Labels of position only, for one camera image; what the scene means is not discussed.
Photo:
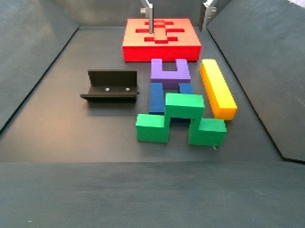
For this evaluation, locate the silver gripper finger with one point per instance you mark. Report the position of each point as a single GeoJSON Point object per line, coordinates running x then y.
{"type": "Point", "coordinates": [147, 10]}
{"type": "Point", "coordinates": [207, 10]}

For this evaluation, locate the purple U-shaped block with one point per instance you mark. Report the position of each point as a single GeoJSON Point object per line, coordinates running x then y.
{"type": "Point", "coordinates": [170, 78]}

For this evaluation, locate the red insertion board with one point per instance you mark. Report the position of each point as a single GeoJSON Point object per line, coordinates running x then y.
{"type": "Point", "coordinates": [172, 41]}

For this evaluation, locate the black angle fixture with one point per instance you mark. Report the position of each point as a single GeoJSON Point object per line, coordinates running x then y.
{"type": "Point", "coordinates": [112, 85]}

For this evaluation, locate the blue U-shaped block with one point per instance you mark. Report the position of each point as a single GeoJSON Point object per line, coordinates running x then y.
{"type": "Point", "coordinates": [156, 98]}

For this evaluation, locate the yellow long block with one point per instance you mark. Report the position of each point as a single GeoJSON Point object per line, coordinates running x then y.
{"type": "Point", "coordinates": [218, 92]}

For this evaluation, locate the green stepped arch block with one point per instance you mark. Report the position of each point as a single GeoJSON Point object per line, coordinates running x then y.
{"type": "Point", "coordinates": [206, 131]}

